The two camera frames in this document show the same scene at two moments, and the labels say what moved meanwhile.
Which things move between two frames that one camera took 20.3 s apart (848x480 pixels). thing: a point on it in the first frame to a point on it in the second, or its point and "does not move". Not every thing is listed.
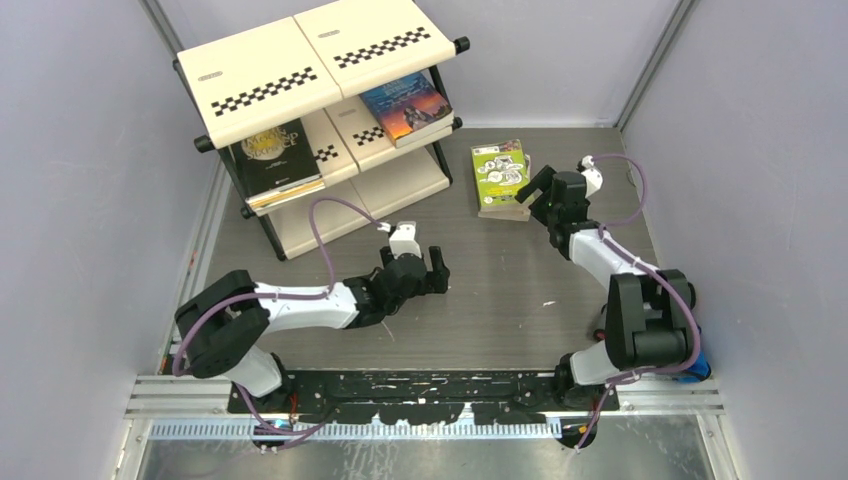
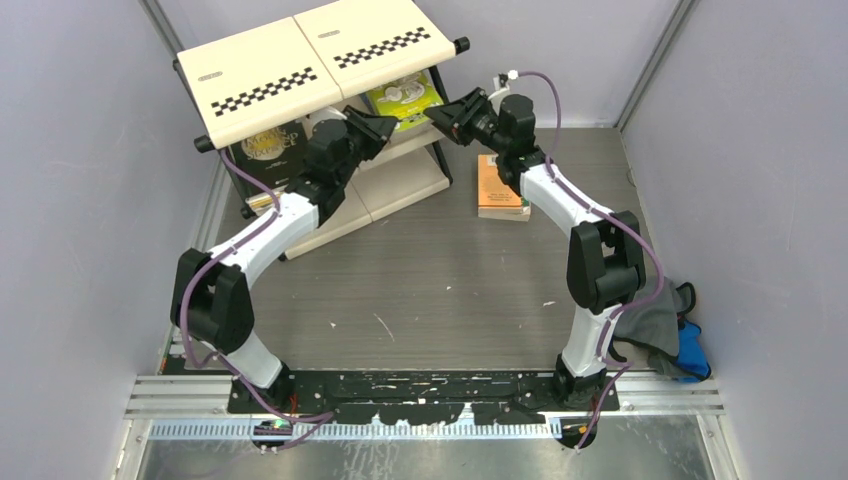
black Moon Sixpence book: (275, 160) does not move
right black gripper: (543, 181) to (456, 118)
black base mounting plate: (413, 396) does not move
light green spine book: (502, 172) to (407, 100)
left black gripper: (435, 281) to (378, 130)
